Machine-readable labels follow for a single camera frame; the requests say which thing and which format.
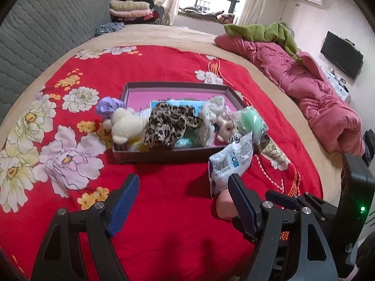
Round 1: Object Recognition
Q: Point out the purple scrunchie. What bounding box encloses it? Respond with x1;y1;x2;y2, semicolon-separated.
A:
95;97;127;121

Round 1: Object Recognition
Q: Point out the bed with beige sheet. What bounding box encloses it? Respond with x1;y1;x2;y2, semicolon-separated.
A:
0;23;375;208

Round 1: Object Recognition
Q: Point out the green sponge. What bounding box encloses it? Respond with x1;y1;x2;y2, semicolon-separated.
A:
234;107;269;146

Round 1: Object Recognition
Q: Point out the blue patterned cloth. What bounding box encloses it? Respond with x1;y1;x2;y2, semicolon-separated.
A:
94;22;123;38

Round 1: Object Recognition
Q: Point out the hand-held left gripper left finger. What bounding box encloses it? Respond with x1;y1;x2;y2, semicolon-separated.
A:
31;173;141;281

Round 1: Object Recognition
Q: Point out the pink folded blanket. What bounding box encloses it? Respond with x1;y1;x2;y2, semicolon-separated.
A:
111;9;154;19

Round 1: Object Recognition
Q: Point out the white blue plastic packet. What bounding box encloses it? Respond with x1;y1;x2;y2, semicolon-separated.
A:
209;131;254;197

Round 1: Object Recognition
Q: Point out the cardboard box with pink base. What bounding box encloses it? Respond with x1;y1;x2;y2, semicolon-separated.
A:
112;82;269;165

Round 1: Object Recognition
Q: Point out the pink quilt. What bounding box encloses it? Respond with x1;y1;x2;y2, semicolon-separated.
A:
214;33;365;156

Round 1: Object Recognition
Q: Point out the leopard print cloth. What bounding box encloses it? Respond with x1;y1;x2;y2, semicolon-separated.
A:
141;102;204;152

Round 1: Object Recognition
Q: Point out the white cabinet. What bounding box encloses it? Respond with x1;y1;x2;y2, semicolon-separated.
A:
324;67;351;103

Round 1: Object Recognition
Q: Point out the pink soft sponge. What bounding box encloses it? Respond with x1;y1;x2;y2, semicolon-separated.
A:
216;192;240;220

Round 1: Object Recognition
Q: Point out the white curtain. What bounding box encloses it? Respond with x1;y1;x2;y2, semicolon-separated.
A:
233;0;266;27
154;0;185;27

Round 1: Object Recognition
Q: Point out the pile of dark clothes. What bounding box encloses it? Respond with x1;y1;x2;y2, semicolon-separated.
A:
179;6;235;24

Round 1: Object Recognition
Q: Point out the grey quilted sofa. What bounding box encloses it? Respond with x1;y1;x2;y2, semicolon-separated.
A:
0;0;113;123

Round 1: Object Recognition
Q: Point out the black television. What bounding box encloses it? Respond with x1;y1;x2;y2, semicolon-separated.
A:
320;31;364;80

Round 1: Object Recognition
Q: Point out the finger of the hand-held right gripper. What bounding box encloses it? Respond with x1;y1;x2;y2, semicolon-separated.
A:
297;192;347;222
265;190;304;212

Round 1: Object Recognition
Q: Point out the cream plush bear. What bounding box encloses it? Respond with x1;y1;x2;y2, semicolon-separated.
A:
102;107;149;146

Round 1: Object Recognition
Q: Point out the dark red clothes pile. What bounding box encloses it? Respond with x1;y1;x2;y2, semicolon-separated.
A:
113;12;163;26

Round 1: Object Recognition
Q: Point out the red floral blanket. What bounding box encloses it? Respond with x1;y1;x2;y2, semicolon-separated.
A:
0;45;324;281

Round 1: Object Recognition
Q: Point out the silver crown charm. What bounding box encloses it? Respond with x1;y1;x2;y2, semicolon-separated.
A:
227;133;244;146

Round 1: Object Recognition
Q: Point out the white lace cloth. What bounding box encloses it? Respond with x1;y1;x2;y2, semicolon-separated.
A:
199;96;226;147

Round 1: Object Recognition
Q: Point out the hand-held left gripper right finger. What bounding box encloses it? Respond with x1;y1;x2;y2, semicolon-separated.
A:
228;173;339;281

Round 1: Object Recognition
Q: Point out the green blanket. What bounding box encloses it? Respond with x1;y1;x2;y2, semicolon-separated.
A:
224;22;300;62

